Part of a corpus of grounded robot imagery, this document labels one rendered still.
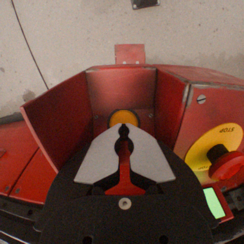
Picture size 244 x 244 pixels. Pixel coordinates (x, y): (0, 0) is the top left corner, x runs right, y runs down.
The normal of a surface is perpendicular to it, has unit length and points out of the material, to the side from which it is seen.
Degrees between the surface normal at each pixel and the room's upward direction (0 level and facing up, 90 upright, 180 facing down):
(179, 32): 0
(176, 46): 0
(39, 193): 90
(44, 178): 90
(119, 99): 0
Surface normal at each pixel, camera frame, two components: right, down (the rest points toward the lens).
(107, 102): 0.00, 0.54
